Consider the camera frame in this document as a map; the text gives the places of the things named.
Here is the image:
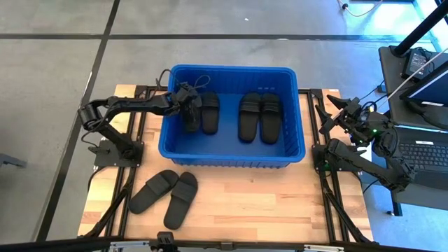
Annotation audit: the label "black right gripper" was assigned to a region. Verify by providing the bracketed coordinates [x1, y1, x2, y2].
[314, 94, 389, 143]

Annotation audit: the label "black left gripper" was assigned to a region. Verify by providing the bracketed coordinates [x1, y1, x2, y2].
[164, 83, 204, 122]

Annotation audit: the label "black rubber slide sandal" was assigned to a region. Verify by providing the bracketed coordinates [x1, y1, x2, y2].
[200, 91, 221, 136]
[181, 94, 203, 133]
[259, 92, 284, 145]
[237, 92, 263, 143]
[127, 169, 180, 215]
[163, 171, 199, 231]

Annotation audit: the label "blue plastic bin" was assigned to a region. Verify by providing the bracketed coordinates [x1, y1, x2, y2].
[157, 64, 307, 169]

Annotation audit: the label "yellow power plug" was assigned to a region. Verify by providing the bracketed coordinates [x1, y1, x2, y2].
[363, 104, 384, 118]

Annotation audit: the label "black operator desk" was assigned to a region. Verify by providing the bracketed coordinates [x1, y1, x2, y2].
[349, 45, 448, 216]

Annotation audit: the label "black power adapter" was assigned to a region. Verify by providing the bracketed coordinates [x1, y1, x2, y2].
[401, 48, 437, 81]

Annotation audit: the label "black flat screen monitor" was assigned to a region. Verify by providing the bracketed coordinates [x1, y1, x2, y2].
[400, 61, 448, 108]

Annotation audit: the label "black keyboard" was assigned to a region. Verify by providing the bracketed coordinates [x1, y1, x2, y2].
[398, 139, 448, 190]

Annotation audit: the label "black monitor stand pole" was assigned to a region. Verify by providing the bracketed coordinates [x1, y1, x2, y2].
[393, 0, 448, 57]

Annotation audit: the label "small black device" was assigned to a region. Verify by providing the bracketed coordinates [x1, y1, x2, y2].
[156, 230, 175, 251]

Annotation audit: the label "grey furniture foot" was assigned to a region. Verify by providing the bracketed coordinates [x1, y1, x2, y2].
[0, 153, 28, 169]

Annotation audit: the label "black crossbeam silver brackets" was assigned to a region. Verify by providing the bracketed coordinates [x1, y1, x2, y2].
[0, 236, 448, 252]

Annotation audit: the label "thin white cable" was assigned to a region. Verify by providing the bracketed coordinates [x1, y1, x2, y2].
[384, 47, 448, 102]

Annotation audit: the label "floor cable with black plug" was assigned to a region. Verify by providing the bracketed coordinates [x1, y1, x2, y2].
[337, 0, 382, 18]

